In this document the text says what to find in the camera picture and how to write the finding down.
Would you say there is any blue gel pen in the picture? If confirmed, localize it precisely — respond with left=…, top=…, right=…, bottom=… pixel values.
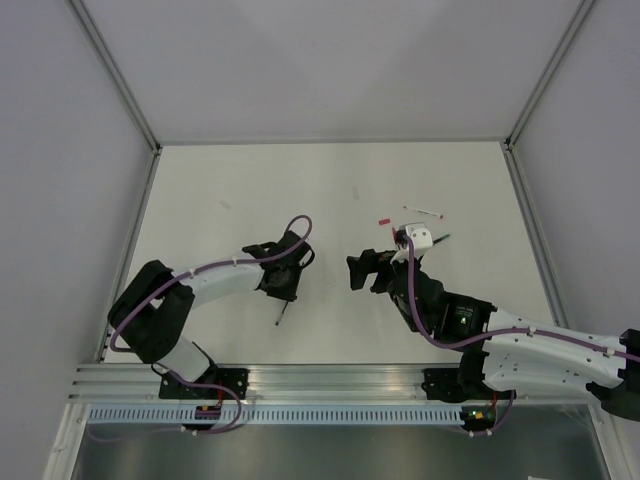
left=274, top=301, right=290, bottom=326

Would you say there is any red gel pen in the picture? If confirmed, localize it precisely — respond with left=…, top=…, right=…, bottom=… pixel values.
left=392, top=227, right=400, bottom=247

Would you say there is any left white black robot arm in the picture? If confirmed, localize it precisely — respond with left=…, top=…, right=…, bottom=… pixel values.
left=108, top=230, right=315, bottom=402

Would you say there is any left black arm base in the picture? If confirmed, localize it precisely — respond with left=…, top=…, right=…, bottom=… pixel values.
left=158, top=367, right=250, bottom=400

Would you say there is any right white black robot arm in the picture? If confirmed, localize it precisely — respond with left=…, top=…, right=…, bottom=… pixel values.
left=346, top=249, right=639, bottom=421

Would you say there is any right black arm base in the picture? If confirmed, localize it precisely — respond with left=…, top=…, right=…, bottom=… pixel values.
left=421, top=368, right=511, bottom=404

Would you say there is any green pen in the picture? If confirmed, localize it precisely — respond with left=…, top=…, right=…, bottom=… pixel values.
left=433, top=233, right=451, bottom=246

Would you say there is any white red-tipped marker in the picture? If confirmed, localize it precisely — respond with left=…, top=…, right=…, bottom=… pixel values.
left=403, top=205, right=444, bottom=220

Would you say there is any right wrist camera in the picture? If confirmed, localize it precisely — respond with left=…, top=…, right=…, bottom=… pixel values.
left=391, top=222, right=434, bottom=262

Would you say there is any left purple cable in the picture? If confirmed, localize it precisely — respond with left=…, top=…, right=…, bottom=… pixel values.
left=108, top=214, right=315, bottom=354

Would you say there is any white slotted cable duct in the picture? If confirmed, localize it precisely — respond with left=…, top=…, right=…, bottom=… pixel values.
left=88, top=404, right=463, bottom=426

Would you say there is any aluminium mounting rail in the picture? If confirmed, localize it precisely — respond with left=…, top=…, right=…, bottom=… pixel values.
left=69, top=364, right=614, bottom=406

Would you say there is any left aluminium frame post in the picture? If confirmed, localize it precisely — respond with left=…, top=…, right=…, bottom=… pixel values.
left=66, top=0, right=161, bottom=154

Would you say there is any aluminium frame post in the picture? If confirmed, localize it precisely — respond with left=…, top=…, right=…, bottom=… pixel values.
left=66, top=0, right=161, bottom=154
left=503, top=0, right=598, bottom=151

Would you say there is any right aluminium frame post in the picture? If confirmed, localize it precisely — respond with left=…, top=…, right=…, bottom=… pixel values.
left=503, top=0, right=598, bottom=151

